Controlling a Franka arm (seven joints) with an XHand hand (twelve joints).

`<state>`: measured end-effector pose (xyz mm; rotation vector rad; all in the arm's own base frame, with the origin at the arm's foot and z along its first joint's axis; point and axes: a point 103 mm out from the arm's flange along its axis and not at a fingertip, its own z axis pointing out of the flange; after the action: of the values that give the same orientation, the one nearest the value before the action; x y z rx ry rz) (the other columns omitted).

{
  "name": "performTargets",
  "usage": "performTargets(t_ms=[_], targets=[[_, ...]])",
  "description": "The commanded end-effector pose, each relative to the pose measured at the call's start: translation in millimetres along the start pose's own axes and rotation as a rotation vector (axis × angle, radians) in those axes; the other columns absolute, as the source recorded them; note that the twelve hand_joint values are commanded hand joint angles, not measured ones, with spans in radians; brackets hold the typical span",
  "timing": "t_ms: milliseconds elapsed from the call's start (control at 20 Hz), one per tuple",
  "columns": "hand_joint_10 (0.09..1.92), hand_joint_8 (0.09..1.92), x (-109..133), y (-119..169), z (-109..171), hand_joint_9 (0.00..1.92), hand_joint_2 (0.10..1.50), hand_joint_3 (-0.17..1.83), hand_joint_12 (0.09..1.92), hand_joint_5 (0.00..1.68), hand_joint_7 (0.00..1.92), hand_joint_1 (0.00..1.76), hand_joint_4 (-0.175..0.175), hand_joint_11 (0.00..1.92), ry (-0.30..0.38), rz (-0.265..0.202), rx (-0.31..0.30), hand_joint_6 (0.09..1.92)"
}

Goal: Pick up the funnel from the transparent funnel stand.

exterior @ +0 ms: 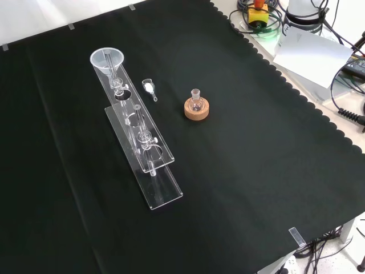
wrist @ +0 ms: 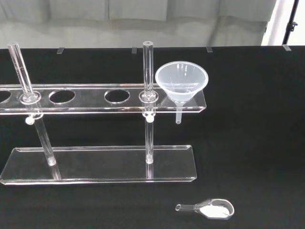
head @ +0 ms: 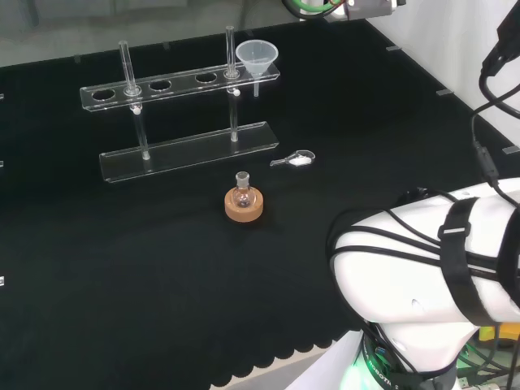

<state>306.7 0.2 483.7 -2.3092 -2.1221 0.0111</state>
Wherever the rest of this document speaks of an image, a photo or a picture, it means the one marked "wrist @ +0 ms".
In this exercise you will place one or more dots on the clear acrylic funnel stand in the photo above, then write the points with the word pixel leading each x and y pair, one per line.
pixel 124 164

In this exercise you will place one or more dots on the glass weighing funnel with powder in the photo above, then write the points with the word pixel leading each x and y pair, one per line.
pixel 212 209

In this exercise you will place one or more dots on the clear cloth clip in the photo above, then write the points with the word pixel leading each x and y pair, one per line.
pixel 134 49
pixel 209 48
pixel 60 50
pixel 286 47

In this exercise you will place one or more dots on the black bench cloth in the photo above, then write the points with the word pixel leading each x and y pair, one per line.
pixel 250 133

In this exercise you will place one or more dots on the pale board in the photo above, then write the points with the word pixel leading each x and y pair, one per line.
pixel 274 21

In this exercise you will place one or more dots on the black tripod pole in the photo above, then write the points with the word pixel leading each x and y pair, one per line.
pixel 290 23

